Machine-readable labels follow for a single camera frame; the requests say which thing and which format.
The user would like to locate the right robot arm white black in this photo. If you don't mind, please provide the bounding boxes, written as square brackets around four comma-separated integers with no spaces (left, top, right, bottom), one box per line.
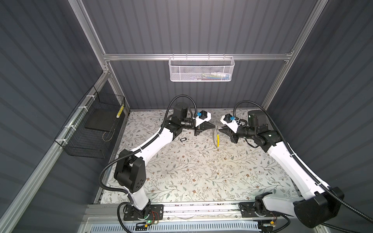
[219,110,344,228]

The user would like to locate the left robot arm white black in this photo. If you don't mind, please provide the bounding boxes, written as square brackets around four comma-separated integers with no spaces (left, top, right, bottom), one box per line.
[114,103,215,211]

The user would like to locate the items inside white basket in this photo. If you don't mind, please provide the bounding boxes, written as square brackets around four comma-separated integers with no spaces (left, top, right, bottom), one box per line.
[191,72,231,82]

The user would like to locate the yellow marker in basket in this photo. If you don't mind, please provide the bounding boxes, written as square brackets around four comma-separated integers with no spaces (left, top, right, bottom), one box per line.
[116,104,124,118]

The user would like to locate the black pad in basket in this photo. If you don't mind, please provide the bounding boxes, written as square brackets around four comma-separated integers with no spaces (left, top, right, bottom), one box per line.
[85,109,119,132]

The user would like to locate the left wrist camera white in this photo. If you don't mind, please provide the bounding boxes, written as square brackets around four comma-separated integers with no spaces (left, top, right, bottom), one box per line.
[194,110,211,127]

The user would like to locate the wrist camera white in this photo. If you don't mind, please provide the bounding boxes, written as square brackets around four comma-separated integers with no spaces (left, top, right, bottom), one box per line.
[194,110,211,127]
[220,114,241,133]

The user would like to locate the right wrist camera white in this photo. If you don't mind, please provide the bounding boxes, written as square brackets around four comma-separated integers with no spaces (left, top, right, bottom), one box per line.
[220,114,241,133]

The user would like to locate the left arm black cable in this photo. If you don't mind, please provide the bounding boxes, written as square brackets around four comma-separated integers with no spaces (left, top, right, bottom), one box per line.
[98,94,198,195]

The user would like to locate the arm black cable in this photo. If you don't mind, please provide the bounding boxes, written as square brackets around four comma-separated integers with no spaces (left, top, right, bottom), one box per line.
[233,100,373,233]
[98,94,198,195]

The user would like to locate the white wire mesh basket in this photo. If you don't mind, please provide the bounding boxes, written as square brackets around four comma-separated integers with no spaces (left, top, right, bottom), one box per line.
[168,58,235,82]

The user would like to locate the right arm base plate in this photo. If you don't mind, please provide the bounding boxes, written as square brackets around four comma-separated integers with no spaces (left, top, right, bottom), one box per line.
[238,202,261,218]

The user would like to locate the aluminium mounting rail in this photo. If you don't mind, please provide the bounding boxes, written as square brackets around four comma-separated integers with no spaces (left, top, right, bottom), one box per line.
[82,201,296,224]

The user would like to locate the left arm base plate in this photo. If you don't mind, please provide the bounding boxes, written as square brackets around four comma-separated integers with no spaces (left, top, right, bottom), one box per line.
[123,204,164,221]

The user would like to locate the white slotted cable duct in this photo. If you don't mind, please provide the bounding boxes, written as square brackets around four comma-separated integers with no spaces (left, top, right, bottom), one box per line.
[87,222,263,233]

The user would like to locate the black wire basket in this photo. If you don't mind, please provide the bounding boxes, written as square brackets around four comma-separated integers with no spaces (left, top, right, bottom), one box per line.
[55,87,126,159]

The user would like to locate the aluminium frame crossbar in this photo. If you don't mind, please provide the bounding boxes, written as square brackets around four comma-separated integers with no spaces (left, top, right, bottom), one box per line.
[103,53,292,61]

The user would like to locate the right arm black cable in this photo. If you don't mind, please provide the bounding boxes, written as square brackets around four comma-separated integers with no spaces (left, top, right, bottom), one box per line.
[233,100,373,233]

